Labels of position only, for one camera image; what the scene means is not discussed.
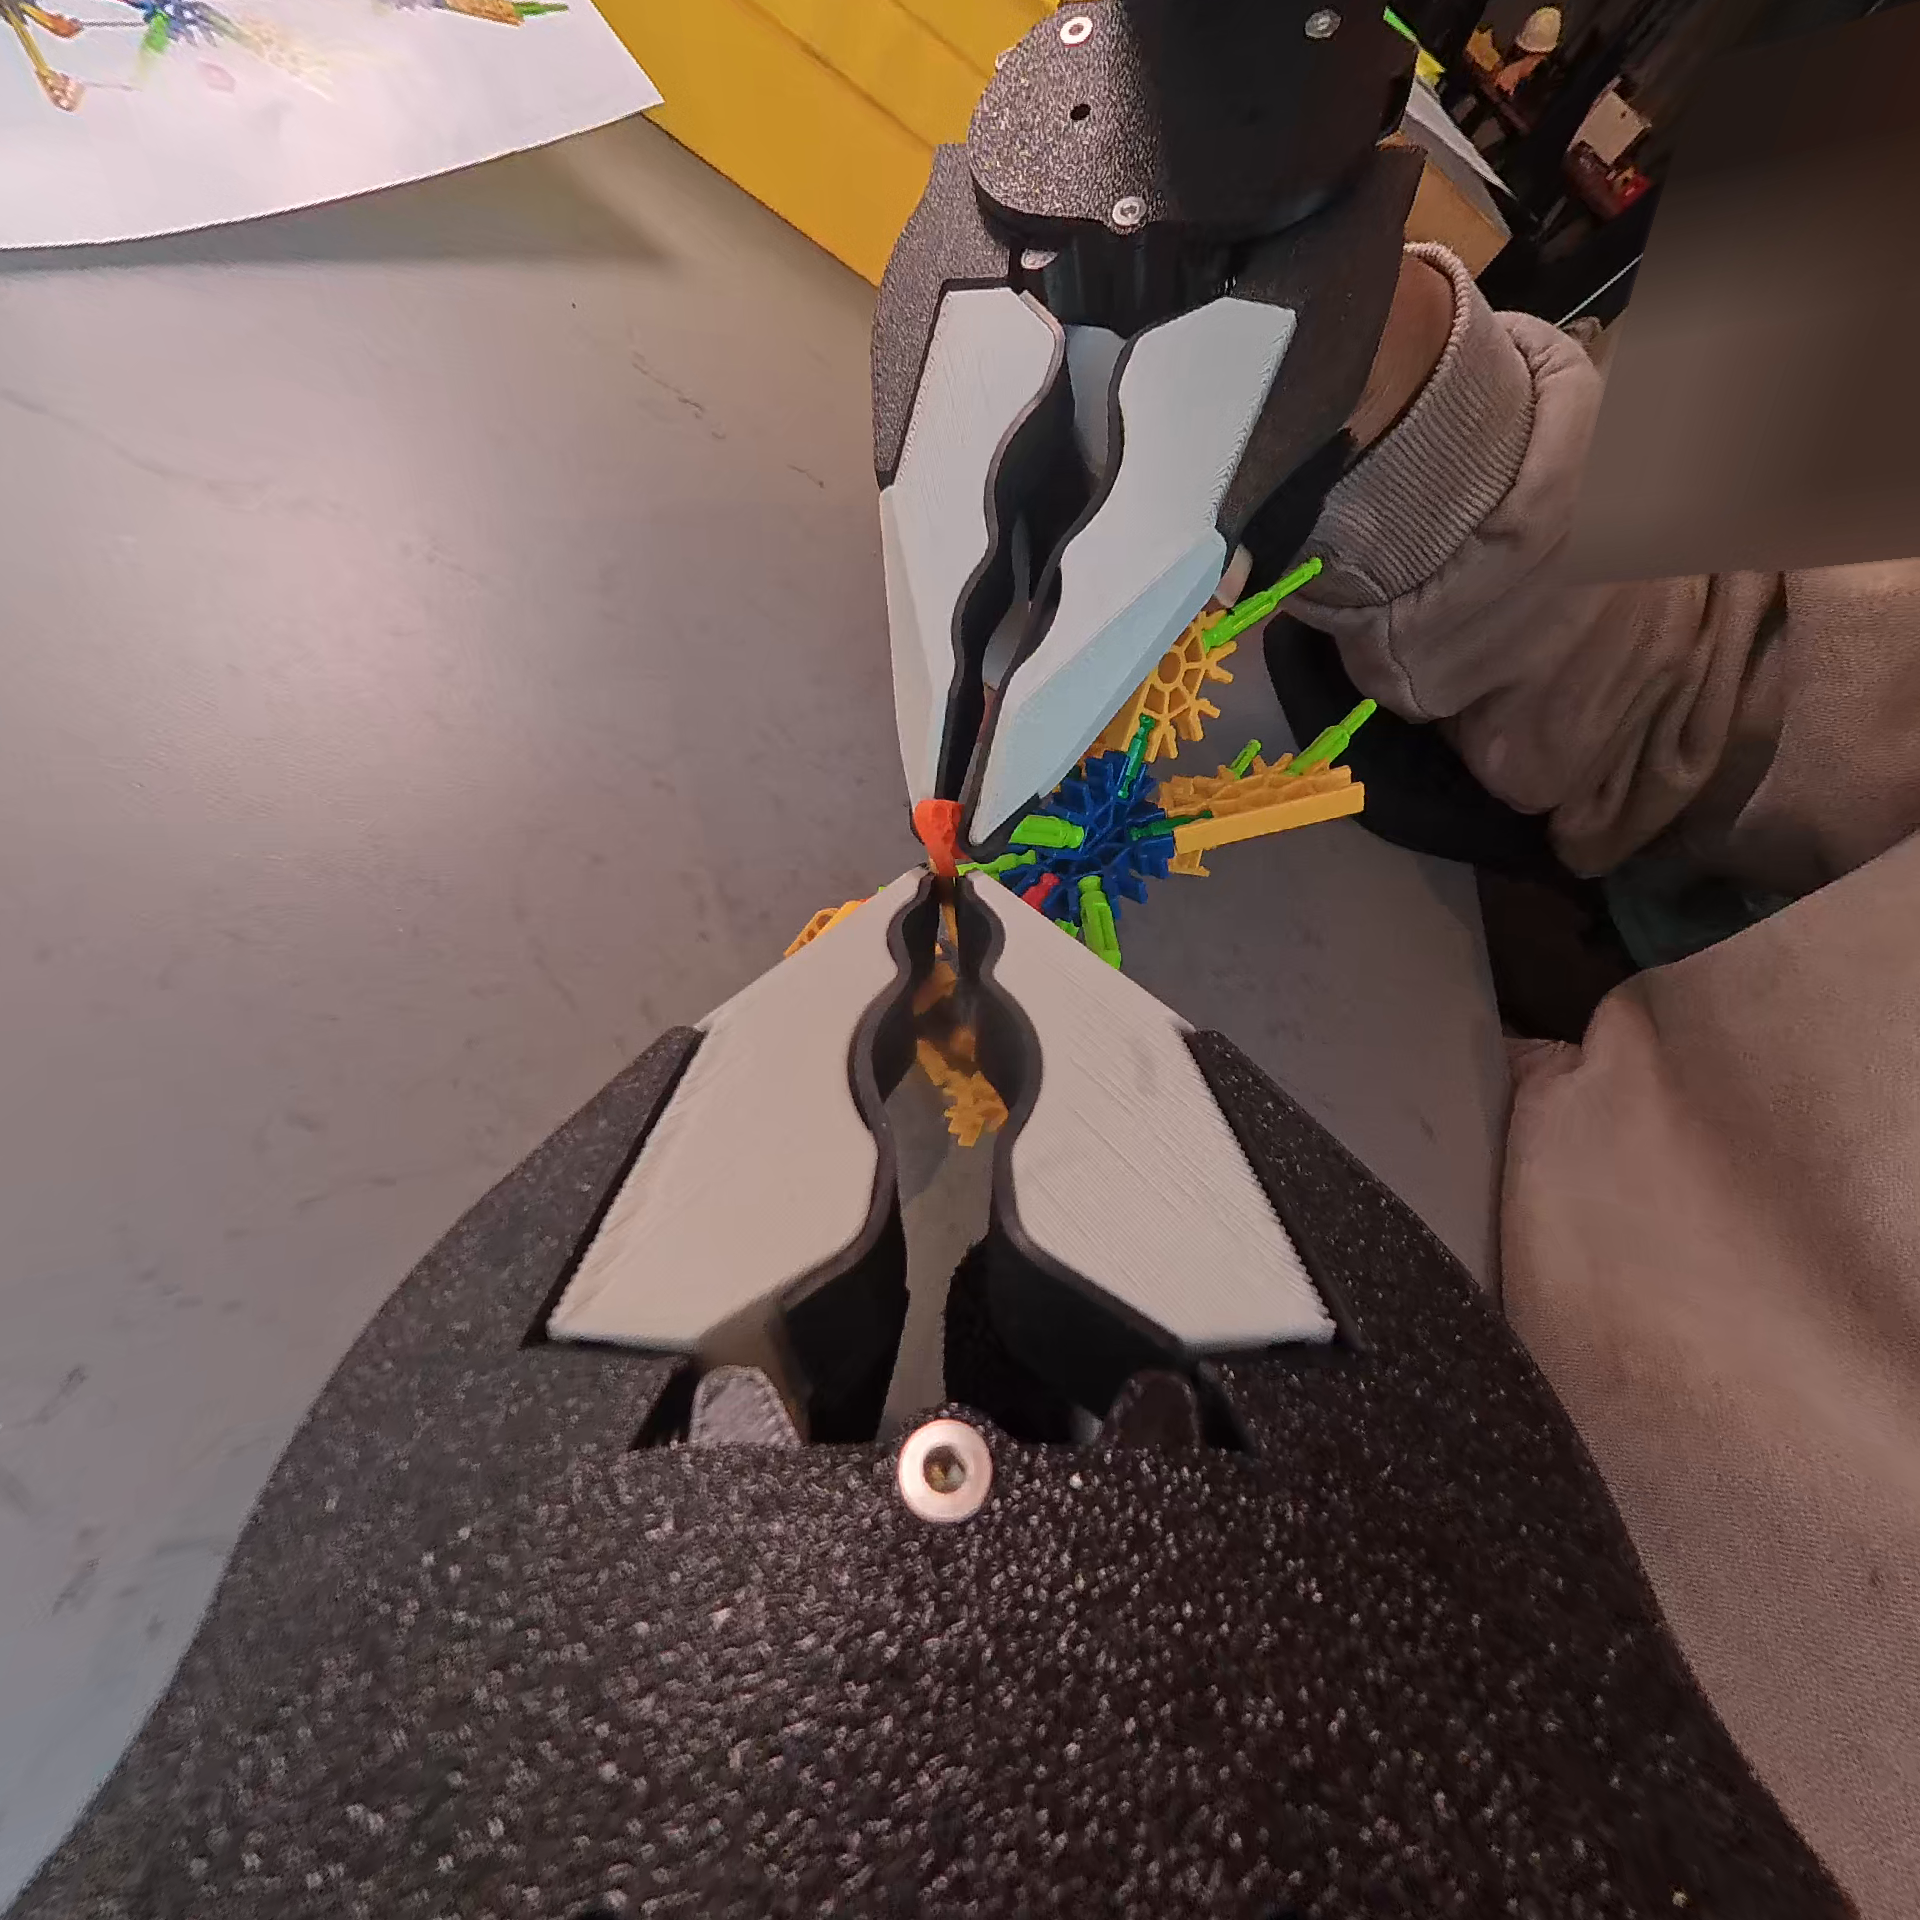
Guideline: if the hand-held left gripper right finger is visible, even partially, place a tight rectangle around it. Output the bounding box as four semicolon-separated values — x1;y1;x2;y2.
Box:
958;869;1338;1435

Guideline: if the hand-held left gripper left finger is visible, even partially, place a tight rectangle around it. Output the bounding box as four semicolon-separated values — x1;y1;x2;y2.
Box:
547;869;941;1435

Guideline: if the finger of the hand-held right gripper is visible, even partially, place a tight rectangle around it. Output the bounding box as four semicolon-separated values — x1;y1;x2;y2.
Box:
958;288;1299;850
874;285;1069;819

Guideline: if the colourful toy construction model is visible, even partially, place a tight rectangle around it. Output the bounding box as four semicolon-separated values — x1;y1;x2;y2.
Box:
783;556;1377;1154

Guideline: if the person's right forearm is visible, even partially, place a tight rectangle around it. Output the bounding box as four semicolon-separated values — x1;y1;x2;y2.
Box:
1282;240;1920;887

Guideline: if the grey desk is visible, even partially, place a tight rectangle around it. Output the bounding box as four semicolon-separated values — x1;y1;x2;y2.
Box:
0;111;1508;1920

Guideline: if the person's right hand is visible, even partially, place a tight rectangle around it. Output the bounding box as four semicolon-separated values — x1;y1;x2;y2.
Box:
1350;251;1467;446

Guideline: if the yellow storage bin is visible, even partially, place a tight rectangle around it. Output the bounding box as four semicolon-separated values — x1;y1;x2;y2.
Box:
592;0;1081;287

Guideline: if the black chair armrest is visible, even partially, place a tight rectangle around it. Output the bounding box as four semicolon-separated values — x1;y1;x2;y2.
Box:
1258;612;1629;1041

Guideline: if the person's brown hoodie torso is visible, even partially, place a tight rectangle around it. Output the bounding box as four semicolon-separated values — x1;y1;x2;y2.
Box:
1500;832;1920;1920

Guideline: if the printed instruction sheet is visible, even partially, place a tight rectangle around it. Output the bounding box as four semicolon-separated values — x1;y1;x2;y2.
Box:
0;0;666;251

